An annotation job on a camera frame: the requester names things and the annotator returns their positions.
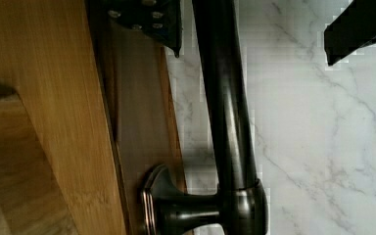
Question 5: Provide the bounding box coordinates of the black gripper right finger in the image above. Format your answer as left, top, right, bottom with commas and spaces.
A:
324, 0, 376, 66

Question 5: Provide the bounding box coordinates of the dark metal drawer handle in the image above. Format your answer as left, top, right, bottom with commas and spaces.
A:
141, 0, 268, 235

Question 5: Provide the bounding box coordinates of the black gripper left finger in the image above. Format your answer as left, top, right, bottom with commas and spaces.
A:
106, 0, 182, 58

